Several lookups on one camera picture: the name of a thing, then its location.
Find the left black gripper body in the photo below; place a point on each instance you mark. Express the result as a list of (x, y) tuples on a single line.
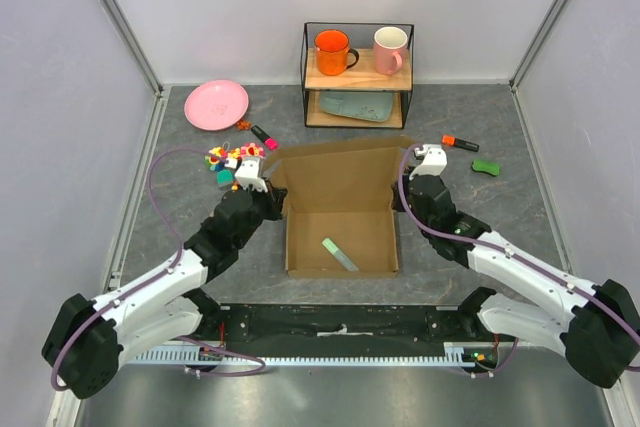
[(264, 208)]

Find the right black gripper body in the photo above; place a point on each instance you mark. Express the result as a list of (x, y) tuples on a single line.
[(396, 203)]

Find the light green highlighter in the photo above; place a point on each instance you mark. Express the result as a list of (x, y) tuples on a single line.
[(339, 255)]

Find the brown cardboard box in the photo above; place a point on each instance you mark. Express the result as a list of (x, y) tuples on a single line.
[(341, 190)]

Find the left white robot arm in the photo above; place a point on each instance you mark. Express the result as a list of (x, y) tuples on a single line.
[(91, 339)]

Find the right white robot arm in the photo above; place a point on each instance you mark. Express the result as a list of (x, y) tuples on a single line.
[(595, 327)]

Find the teal green eraser block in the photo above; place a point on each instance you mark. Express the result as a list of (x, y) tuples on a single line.
[(224, 178)]

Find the pink petal flower plush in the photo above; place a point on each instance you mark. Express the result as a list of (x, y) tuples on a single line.
[(252, 150)]

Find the orange black highlighter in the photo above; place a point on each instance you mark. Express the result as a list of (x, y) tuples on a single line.
[(452, 141)]

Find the left rainbow flower plush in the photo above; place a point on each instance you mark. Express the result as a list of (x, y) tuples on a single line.
[(216, 159)]

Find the pink black highlighter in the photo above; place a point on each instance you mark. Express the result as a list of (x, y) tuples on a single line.
[(265, 138)]

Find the small orange bow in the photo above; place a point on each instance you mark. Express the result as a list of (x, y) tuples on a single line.
[(243, 125)]

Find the teal divided tray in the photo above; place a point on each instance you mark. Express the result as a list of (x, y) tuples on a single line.
[(367, 106)]

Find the pink round plate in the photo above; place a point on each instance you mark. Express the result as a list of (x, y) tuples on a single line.
[(216, 105)]

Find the pink ceramic mug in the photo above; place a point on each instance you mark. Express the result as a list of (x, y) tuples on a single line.
[(390, 45)]

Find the orange enamel mug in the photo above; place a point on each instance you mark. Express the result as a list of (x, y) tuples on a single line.
[(333, 52)]

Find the black wire wooden shelf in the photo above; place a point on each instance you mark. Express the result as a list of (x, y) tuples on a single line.
[(361, 78)]

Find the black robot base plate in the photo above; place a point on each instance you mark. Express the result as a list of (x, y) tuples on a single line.
[(289, 329)]

